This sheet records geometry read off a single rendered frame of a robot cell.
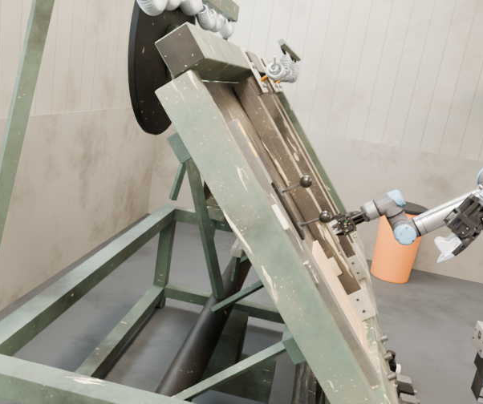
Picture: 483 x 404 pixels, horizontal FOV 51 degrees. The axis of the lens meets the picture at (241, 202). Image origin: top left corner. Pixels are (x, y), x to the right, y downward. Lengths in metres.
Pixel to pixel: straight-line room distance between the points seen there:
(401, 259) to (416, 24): 2.38
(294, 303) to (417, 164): 4.45
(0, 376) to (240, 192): 0.95
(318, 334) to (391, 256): 3.92
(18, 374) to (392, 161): 4.60
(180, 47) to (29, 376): 1.09
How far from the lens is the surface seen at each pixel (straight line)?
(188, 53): 1.28
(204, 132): 1.27
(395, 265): 5.29
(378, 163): 5.64
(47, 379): 1.73
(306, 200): 2.00
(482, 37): 5.78
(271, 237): 1.29
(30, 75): 1.48
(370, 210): 2.07
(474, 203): 1.52
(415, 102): 5.64
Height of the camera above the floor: 1.78
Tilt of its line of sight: 14 degrees down
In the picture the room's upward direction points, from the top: 9 degrees clockwise
